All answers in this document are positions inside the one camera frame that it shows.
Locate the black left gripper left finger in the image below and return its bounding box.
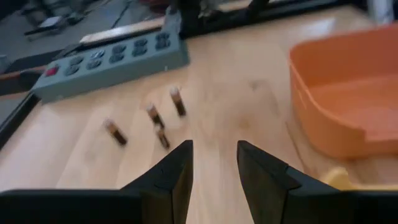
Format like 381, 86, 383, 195
0, 139, 193, 224

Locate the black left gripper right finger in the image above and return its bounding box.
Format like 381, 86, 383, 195
238, 140, 398, 224

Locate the copper black battery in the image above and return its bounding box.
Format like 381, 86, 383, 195
146, 104, 165, 129
169, 86, 187, 118
156, 128, 171, 150
103, 118, 129, 147

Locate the yellow plastic bin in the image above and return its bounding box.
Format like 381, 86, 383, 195
319, 166, 398, 191

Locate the orange plastic bin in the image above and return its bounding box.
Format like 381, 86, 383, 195
288, 23, 398, 161

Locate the grey power strip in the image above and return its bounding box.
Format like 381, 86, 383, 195
30, 29, 190, 105

